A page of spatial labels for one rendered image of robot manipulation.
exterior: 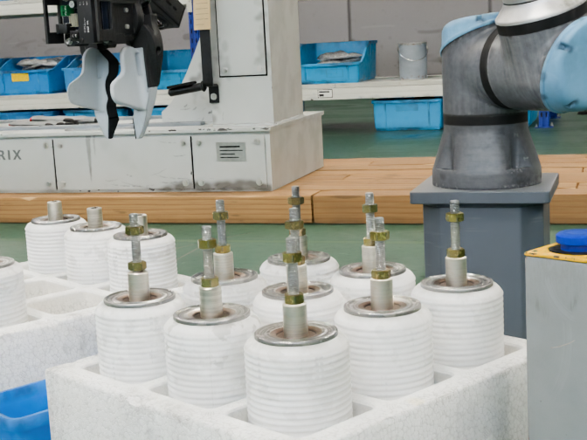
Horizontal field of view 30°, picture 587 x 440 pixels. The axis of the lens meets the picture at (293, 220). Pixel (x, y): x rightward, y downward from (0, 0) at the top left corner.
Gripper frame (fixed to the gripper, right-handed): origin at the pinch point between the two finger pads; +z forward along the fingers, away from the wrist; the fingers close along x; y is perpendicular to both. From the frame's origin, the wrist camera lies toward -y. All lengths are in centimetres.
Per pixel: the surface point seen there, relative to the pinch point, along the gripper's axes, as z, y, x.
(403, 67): 12, -434, -184
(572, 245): 11.4, -7.0, 44.3
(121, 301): 18.1, 2.9, -0.1
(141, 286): 16.8, 1.0, 1.1
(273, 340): 18.0, 9.6, 23.0
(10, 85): 12, -364, -400
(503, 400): 28.7, -12.3, 35.5
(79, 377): 25.5, 6.8, -3.2
